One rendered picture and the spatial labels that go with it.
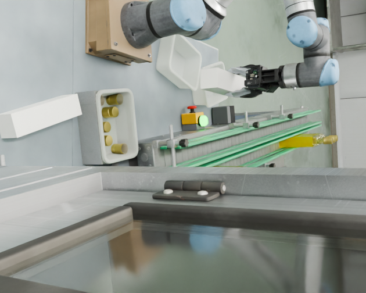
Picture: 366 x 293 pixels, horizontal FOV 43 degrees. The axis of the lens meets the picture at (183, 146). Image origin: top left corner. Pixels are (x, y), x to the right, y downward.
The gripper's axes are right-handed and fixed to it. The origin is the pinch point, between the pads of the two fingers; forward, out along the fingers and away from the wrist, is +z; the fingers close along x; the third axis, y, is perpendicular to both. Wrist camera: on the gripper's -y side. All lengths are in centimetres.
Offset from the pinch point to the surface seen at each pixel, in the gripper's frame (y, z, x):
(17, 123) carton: 62, 28, 16
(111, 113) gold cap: 26.5, 28.2, 10.7
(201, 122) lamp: -26.2, 25.3, 10.0
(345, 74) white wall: -572, 85, -102
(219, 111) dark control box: -51, 30, 3
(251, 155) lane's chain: -69, 21, 23
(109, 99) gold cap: 24.5, 30.6, 5.9
